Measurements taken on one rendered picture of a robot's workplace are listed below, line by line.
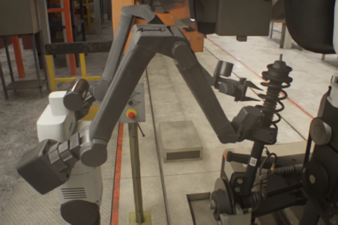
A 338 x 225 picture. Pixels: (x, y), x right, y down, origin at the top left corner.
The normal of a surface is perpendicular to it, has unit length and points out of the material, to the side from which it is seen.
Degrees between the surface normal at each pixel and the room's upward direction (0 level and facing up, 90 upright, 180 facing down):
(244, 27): 90
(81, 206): 90
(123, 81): 102
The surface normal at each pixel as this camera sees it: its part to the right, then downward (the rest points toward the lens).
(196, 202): 0.00, -0.92
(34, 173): 0.14, 0.39
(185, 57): 0.26, 0.58
